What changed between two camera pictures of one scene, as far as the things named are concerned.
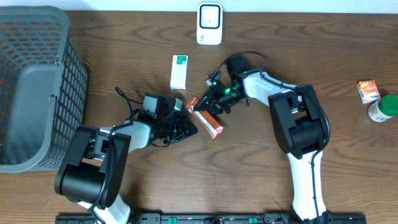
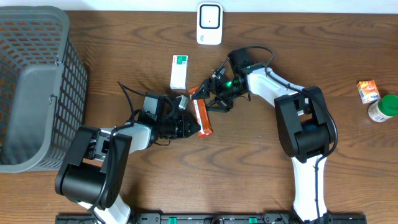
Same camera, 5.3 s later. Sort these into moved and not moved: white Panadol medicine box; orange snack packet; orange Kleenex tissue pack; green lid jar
Moved: orange snack packet
Not moved: white Panadol medicine box; orange Kleenex tissue pack; green lid jar
